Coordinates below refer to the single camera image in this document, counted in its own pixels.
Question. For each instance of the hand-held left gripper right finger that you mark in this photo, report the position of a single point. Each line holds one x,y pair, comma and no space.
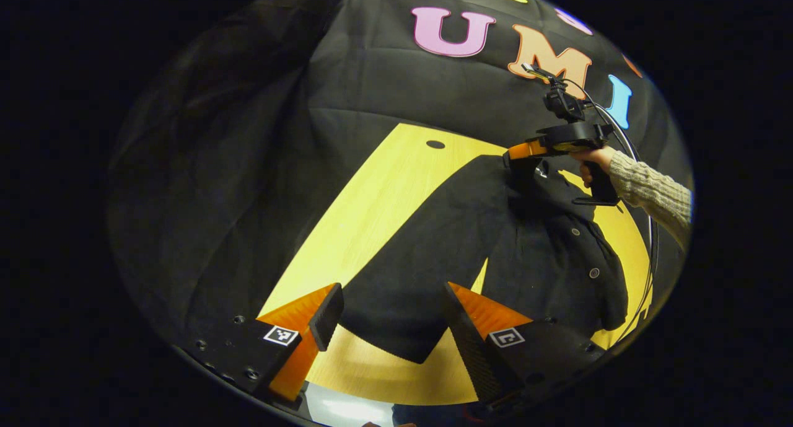
471,346

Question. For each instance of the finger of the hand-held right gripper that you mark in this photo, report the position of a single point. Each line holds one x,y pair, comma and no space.
526,151

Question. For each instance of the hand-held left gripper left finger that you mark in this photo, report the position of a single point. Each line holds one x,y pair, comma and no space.
328,318

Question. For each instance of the black buttoned coat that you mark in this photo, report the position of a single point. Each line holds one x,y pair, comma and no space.
433,247

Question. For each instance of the person's dark blue clothing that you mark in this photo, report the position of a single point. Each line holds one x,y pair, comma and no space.
433,416

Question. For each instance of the black backdrop cloth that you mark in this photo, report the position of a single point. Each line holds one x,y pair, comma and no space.
347,86

